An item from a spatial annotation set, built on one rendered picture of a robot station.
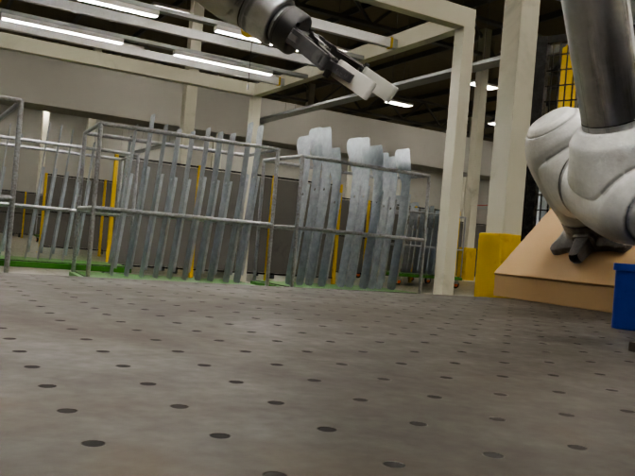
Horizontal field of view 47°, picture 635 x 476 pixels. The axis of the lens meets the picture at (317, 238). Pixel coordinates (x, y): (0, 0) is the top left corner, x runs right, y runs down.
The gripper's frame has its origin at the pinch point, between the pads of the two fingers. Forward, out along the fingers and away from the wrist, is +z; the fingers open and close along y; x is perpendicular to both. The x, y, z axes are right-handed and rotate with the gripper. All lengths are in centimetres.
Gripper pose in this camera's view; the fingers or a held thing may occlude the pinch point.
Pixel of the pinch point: (377, 90)
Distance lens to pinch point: 120.7
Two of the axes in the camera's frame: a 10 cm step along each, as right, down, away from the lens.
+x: -5.2, 7.9, 3.1
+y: 3.5, -1.4, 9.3
